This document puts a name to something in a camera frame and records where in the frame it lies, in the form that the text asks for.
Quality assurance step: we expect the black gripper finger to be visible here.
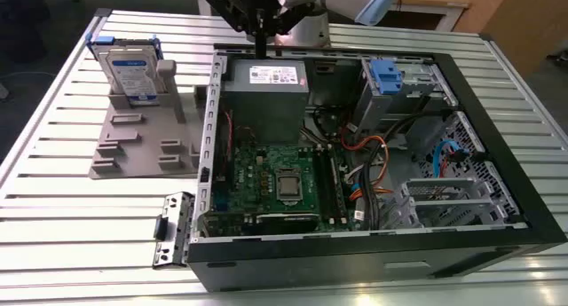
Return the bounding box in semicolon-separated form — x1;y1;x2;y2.
205;0;263;59
262;2;315;59

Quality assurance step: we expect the hard disk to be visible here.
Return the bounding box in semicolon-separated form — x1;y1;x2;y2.
87;35;166;106

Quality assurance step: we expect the blue wire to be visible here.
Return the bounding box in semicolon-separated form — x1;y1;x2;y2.
434;138;463;180

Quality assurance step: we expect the metal disk bay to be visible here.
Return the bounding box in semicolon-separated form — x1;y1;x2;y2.
398;178;523;229

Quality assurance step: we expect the blue drive cage latch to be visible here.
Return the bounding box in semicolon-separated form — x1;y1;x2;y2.
370;59;405;96

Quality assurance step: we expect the grey power supply unit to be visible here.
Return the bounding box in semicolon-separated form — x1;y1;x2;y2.
221;59;311;146

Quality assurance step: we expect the wooden desk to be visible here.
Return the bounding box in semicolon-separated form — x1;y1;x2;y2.
393;0;471;31

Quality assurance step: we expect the metal drive cage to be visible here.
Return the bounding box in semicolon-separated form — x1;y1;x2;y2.
354;57;459;139

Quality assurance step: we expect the green motherboard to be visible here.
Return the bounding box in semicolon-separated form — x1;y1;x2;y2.
211;144;370;232

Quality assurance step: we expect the grey parts rack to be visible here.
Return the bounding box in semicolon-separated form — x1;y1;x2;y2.
89;59;213;180

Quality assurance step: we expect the silver CPU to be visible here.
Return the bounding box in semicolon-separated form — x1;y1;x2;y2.
281;176;303;197

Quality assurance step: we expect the CPU socket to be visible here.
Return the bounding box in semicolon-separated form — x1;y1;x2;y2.
274;168;309;206

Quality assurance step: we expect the brown wooden panel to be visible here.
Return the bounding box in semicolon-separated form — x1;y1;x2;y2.
453;0;568;77

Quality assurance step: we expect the black graphics card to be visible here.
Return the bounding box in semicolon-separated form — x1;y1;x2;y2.
202;211;321;235

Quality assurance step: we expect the black PC case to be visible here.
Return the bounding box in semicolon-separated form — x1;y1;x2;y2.
189;43;568;293

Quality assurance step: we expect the yellow black wire bundle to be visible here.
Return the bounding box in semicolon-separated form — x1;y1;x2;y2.
301;126;339;146

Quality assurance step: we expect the orange wire bundle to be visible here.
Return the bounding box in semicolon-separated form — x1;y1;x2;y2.
342;135;395;204

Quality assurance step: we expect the black cable bundle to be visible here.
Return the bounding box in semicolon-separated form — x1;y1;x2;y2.
358;108;447;230

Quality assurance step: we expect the metal slot bracket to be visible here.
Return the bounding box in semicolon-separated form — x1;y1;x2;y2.
153;191;197;269

